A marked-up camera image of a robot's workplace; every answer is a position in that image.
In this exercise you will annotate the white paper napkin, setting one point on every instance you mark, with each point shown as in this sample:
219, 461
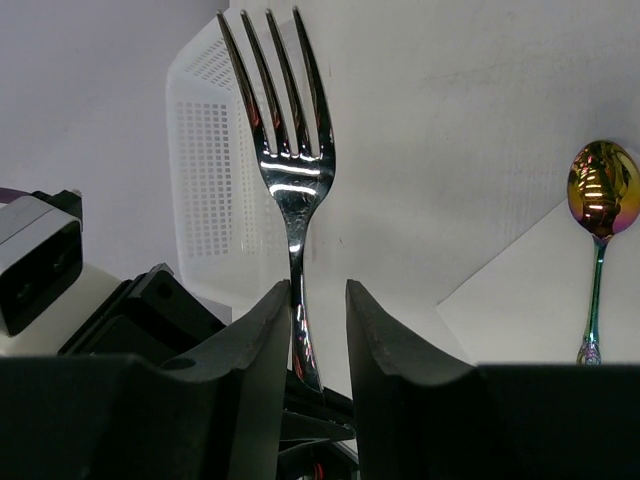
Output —
530, 303

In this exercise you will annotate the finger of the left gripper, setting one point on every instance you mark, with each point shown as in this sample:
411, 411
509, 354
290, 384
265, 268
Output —
315, 431

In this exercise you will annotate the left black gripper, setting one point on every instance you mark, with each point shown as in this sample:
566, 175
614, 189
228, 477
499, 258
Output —
150, 315

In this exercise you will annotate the iridescent gold spoon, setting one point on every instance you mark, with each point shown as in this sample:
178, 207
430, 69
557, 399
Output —
603, 198

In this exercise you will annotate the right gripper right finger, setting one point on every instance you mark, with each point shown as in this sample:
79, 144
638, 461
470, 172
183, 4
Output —
421, 413

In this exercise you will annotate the large white perforated basket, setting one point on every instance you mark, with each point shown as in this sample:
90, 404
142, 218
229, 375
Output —
230, 235

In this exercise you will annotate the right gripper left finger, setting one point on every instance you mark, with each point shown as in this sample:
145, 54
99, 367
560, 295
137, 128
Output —
213, 412

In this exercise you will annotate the silver fork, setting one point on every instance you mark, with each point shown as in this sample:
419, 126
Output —
297, 180

